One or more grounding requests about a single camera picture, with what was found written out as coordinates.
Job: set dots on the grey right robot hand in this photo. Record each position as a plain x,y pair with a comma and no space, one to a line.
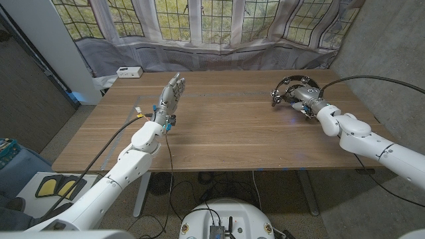
308,98

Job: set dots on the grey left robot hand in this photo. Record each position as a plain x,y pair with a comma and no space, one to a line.
170,99

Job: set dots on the black half-moon tambourine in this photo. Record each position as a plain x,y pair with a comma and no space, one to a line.
285,80

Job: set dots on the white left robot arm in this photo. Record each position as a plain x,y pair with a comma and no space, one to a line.
129,166

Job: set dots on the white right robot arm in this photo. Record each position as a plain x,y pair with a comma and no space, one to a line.
362,139

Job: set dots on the white power box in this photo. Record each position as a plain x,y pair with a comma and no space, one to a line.
129,72

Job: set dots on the printed window backdrop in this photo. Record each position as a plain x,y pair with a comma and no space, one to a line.
216,53

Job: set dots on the round black floor fan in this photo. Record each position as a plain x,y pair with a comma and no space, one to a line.
159,184

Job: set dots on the grey table leg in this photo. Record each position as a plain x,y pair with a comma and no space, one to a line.
308,196

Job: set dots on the white table leg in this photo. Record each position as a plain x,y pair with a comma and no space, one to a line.
142,194

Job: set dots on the white pillar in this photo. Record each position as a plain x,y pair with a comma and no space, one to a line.
50,43

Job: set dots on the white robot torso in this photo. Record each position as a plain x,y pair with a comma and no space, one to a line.
245,215

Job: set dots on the black yellow foot pedal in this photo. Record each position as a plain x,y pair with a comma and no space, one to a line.
48,187
68,189

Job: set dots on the black antenna stub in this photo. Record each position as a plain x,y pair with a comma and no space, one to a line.
230,224

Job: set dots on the grey electronics module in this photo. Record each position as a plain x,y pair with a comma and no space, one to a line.
216,231

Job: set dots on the person leg in blue jeans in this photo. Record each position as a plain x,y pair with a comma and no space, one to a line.
20,172

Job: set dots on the teal patterned basket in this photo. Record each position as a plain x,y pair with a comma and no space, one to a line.
8,151

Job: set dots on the white floor board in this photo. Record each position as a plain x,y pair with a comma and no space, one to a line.
30,200

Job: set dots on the dark shoe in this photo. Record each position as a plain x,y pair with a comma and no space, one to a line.
15,204

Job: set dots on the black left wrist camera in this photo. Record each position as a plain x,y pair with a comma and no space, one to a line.
172,120

